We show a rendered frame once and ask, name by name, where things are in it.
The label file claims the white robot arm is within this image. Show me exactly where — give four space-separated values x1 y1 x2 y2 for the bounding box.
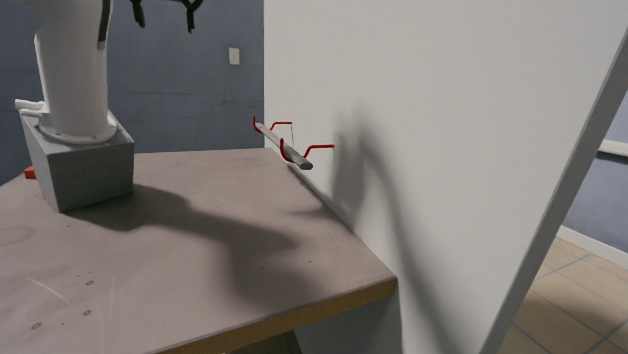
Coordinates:
15 0 117 144

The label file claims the grey long bar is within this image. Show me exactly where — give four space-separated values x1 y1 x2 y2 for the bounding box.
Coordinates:
256 123 313 170

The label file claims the red flat square block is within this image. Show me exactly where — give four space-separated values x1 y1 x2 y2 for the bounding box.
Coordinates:
23 166 36 179

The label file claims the white wall panel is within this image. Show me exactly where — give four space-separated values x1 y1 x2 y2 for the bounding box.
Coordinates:
264 0 628 354

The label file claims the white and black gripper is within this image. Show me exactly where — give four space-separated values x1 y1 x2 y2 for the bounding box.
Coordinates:
130 0 203 34

